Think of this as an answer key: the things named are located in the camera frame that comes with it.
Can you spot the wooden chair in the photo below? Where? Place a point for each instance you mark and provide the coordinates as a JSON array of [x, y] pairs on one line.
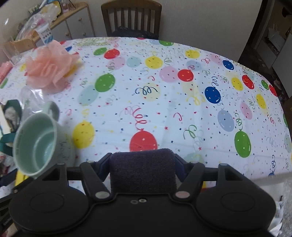
[[136, 19]]

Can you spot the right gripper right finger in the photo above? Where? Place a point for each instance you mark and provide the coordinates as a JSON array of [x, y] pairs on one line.
[[191, 177]]

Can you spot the clear bubble wrap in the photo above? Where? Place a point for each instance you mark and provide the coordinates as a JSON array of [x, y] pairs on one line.
[[284, 211]]

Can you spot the green ceramic mug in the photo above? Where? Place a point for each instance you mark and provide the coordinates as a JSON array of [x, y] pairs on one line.
[[41, 142]]

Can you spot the white blue tube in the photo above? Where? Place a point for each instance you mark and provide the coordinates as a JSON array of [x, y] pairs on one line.
[[44, 33]]

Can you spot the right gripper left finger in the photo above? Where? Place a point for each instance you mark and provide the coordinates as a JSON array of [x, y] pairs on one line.
[[93, 175]]

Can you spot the balloon pattern tablecloth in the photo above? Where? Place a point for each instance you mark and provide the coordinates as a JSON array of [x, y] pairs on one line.
[[134, 94]]

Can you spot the purple green sponge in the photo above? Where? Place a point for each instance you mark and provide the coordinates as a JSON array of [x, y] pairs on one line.
[[143, 172]]

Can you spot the clear plastic bag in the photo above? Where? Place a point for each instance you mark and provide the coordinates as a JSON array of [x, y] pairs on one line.
[[47, 14]]

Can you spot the wooden side cabinet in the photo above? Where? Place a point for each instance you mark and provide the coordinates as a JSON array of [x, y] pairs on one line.
[[74, 24]]

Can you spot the clear drinking glass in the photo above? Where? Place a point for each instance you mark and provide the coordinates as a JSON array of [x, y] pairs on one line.
[[11, 52]]

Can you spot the pink bath pouf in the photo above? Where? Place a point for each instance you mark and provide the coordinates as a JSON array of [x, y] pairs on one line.
[[48, 69]]

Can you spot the pink towel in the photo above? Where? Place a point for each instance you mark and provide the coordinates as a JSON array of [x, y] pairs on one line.
[[5, 69]]

